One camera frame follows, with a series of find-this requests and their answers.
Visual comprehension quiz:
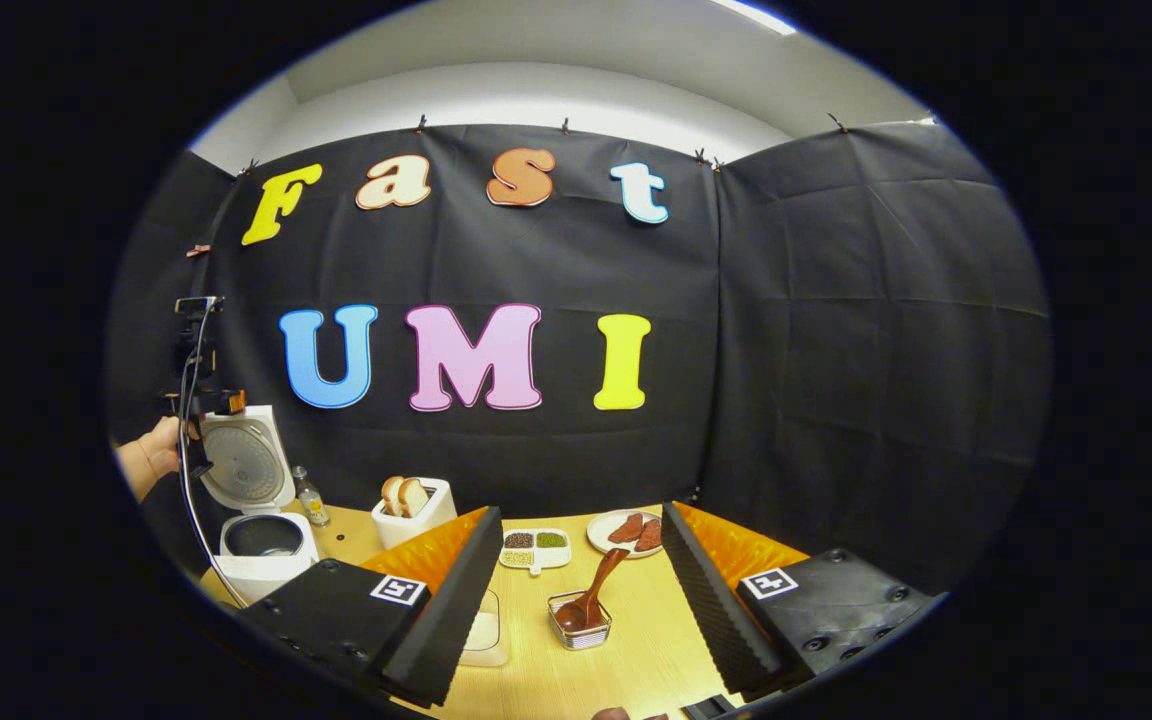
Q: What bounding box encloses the small glass bottle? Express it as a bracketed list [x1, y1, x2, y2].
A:
[293, 465, 330, 528]

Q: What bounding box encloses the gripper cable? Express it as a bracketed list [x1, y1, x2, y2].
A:
[176, 300, 252, 609]

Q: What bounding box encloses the clear rice container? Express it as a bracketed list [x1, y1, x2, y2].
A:
[458, 588, 512, 668]

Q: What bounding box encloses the row of black cloth clips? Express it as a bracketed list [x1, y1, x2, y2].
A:
[236, 112, 852, 179]

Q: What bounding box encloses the white divided grain dish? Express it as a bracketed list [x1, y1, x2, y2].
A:
[498, 528, 573, 577]

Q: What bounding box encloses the round white plate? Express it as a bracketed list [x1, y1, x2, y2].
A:
[586, 509, 667, 559]

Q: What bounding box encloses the white toaster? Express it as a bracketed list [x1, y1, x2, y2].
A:
[371, 477, 459, 550]

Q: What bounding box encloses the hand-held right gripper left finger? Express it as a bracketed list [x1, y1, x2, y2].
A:
[236, 505, 504, 709]

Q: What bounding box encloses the brown wooden spoon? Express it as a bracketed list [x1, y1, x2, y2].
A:
[554, 547, 632, 633]

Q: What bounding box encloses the white rice cooker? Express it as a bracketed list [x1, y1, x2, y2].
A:
[196, 404, 321, 605]

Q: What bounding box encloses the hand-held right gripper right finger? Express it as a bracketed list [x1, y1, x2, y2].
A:
[661, 500, 937, 703]

